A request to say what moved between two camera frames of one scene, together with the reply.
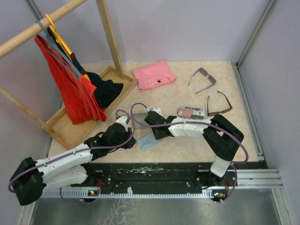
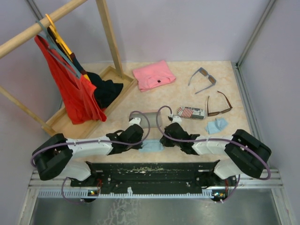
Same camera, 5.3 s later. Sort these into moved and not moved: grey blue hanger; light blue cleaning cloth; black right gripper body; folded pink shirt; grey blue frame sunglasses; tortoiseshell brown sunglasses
Moved: light blue cleaning cloth; black right gripper body
Not moved: folded pink shirt; grey blue hanger; grey blue frame sunglasses; tortoiseshell brown sunglasses
